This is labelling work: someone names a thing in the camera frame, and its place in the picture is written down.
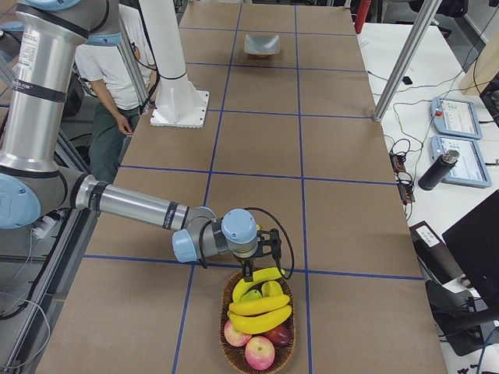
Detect grey square plate orange rim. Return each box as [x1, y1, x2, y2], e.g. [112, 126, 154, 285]
[243, 34, 281, 58]

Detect pink apple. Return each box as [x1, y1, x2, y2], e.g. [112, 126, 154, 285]
[224, 319, 253, 348]
[245, 336, 275, 371]

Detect woven wicker fruit basket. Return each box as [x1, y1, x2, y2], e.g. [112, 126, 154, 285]
[220, 266, 296, 373]

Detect near blue teach pendant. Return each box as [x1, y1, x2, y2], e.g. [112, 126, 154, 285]
[430, 135, 492, 188]

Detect black water bottle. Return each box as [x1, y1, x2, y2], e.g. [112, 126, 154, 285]
[418, 150, 460, 191]

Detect pink apple front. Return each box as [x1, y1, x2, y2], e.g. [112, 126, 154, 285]
[245, 336, 275, 371]

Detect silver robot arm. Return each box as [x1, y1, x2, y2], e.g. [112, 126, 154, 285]
[1, 1, 266, 281]

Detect person in white shirt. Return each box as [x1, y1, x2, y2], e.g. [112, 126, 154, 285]
[73, 3, 158, 188]

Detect aluminium frame post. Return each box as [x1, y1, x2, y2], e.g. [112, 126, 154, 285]
[373, 0, 442, 122]

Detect far blue teach pendant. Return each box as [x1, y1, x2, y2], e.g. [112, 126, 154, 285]
[430, 97, 483, 140]

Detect green pear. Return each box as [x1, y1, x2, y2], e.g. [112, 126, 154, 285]
[240, 280, 284, 302]

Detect pink apple left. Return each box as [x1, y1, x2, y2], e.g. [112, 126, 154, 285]
[224, 319, 253, 348]

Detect red cylinder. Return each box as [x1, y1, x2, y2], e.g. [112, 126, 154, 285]
[354, 0, 371, 34]

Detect white camera mast base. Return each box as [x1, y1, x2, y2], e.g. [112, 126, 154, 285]
[140, 0, 210, 129]

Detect black monitor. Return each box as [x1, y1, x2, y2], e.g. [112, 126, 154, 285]
[443, 191, 498, 304]

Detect blue teach pendant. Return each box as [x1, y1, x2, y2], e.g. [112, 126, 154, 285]
[430, 97, 483, 140]
[430, 135, 492, 188]

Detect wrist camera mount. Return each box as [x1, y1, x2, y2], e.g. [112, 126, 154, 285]
[256, 228, 281, 262]

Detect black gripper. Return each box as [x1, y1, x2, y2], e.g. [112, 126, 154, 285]
[233, 249, 269, 282]

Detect dark red apple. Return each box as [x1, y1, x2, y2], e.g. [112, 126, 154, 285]
[264, 324, 291, 347]

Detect yellow banana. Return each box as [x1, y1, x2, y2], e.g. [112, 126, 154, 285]
[228, 295, 291, 316]
[227, 305, 292, 334]
[232, 267, 285, 302]

